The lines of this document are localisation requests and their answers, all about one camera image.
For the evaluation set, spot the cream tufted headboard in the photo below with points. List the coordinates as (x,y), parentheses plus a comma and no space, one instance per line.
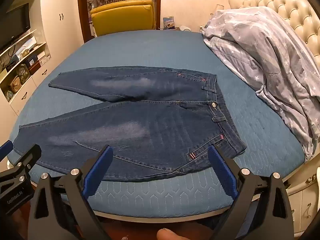
(295,10)

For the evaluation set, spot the bed with blue quilted cover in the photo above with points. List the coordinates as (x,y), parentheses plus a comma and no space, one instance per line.
(150,47)

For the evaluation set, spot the grey star print duvet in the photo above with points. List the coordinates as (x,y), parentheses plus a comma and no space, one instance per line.
(262,55)

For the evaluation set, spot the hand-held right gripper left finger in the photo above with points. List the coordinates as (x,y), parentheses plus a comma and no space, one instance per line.
(98,172)

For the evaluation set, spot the green plastic bag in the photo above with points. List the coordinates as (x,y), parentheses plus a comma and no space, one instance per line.
(23,73)

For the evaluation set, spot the small picture frame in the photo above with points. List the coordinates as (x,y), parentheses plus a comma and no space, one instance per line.
(168,22)

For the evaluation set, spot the cream wall cabinet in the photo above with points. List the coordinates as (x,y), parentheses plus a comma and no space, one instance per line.
(62,0)

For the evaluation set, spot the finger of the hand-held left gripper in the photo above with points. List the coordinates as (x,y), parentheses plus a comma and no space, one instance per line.
(5,149)
(25,158)

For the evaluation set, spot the cream nightstand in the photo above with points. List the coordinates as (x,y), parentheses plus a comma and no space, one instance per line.
(305,205)

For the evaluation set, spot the black television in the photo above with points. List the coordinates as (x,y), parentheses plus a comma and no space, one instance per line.
(15,25)

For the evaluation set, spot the person's right hand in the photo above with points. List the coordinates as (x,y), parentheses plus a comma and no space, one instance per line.
(170,235)

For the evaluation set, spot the white flat box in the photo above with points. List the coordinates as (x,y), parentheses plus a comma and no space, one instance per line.
(25,46)

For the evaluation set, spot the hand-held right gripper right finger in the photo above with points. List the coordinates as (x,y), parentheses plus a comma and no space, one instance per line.
(221,172)

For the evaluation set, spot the brown paper bag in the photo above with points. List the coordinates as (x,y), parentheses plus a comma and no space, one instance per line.
(15,84)

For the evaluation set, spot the yellow chair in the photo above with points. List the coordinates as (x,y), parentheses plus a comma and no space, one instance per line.
(120,17)

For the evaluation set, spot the blue denim pants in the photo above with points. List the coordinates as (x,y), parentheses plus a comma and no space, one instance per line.
(150,135)

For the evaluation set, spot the teal plastic bag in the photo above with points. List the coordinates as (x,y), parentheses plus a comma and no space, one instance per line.
(9,96)

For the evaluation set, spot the dark box with label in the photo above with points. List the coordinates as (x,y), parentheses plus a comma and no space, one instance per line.
(36,60)

